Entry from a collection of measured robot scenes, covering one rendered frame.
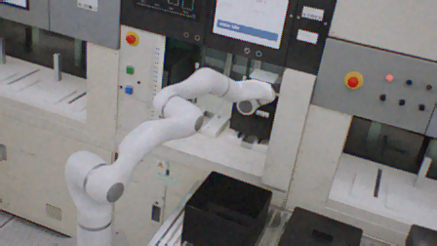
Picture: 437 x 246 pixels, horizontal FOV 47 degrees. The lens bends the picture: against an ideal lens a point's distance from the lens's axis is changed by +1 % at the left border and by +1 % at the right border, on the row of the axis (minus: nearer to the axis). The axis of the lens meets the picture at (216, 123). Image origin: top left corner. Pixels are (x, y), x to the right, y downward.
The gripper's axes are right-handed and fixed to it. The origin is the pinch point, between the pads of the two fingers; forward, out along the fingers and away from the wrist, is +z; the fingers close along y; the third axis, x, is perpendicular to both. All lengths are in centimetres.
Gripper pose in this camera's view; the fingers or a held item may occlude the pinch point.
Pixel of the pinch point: (263, 81)
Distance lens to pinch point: 242.2
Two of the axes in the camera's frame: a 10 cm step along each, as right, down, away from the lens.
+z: 3.2, -4.2, 8.5
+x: 1.3, -8.7, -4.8
